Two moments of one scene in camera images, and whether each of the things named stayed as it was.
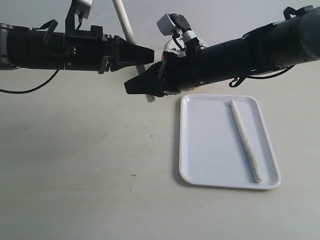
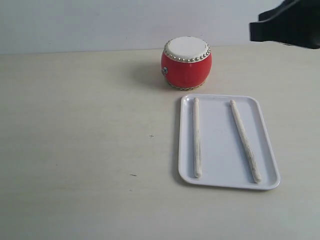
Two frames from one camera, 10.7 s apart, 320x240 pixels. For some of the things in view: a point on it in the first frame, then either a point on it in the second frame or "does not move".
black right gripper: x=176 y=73 to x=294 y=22
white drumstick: x=124 y=17 to x=198 y=168
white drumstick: x=248 y=149 does not move
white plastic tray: x=211 y=149 does not move
